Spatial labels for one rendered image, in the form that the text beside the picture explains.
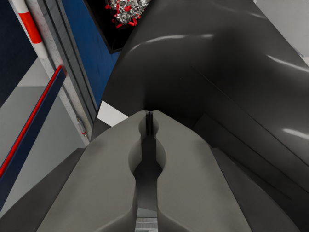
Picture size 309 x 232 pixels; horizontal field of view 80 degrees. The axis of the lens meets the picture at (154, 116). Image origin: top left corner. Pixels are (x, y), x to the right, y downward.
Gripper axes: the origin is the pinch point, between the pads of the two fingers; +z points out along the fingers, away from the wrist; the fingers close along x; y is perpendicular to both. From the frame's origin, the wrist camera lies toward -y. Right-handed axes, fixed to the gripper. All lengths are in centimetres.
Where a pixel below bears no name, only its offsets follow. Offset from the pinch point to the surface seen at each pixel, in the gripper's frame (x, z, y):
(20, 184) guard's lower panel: -67, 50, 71
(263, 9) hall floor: 63, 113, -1
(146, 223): -4, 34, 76
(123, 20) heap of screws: -4.8, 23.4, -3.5
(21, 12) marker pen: -18.4, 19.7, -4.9
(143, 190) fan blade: -0.9, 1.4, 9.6
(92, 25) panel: -18, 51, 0
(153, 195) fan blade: 0.1, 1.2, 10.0
